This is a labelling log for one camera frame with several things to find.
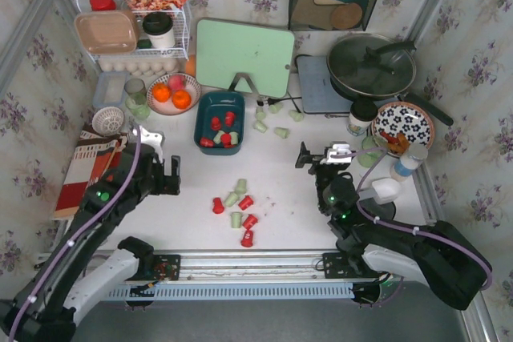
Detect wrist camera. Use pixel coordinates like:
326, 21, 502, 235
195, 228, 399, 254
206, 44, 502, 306
322, 141, 353, 164
130, 125, 164, 163

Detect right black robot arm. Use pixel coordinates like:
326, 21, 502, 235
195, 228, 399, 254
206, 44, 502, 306
295, 142, 492, 310

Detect carrot pieces on plate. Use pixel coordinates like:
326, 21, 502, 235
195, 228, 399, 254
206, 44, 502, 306
380, 131, 410, 155

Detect green glass cup right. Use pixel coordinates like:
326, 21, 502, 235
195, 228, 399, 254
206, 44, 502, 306
357, 135, 388, 168

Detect green glass cup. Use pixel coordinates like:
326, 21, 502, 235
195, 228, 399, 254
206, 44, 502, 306
125, 94, 151, 121
357, 135, 388, 168

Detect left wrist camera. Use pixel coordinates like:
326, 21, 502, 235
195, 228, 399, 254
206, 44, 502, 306
130, 125, 164, 163

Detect metal cutting board stand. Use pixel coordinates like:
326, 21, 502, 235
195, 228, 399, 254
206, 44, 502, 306
228, 72, 264, 102

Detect pink fruit bowl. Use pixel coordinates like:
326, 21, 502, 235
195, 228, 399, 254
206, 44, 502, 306
147, 73, 201, 115

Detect striped red cloth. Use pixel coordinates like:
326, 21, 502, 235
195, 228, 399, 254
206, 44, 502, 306
52, 124, 127, 220

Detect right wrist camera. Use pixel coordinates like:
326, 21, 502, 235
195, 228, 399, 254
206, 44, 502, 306
322, 141, 353, 164

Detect red coffee capsule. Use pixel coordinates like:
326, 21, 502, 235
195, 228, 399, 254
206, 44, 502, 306
200, 137, 215, 147
238, 195, 254, 211
211, 116, 222, 131
240, 230, 254, 248
220, 133, 232, 147
212, 197, 224, 215
242, 214, 258, 230
224, 111, 236, 127

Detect grey induction cooker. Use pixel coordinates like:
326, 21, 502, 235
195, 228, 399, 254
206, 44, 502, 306
294, 54, 352, 115

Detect teal plastic storage basket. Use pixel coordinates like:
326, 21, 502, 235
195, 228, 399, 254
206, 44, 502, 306
193, 91, 245, 156

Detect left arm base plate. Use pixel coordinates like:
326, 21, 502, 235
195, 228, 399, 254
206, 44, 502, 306
132, 254, 181, 281

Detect pink peach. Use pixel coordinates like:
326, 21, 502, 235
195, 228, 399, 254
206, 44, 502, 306
168, 74, 187, 92

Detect blue floral plate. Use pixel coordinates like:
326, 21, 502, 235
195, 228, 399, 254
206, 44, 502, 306
371, 102, 435, 155

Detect white plastic scoop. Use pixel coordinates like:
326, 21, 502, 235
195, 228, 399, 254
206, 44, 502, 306
358, 178, 402, 205

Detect white blue bottle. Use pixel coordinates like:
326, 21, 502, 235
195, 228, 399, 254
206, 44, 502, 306
390, 143, 428, 182

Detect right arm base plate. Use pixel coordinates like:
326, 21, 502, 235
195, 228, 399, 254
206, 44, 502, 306
322, 252, 380, 279

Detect grey glass cup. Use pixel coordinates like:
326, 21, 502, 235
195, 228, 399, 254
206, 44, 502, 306
124, 78, 147, 105

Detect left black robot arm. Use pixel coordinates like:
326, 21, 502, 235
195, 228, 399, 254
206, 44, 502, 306
1, 144, 181, 341

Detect white strainer basket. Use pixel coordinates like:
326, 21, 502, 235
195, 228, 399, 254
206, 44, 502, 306
91, 107, 124, 136

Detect black lid seasoning jar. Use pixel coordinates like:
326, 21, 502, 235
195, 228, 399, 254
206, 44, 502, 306
347, 98, 378, 136

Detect black power plug cable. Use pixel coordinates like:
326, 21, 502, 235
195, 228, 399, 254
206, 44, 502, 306
256, 93, 304, 113

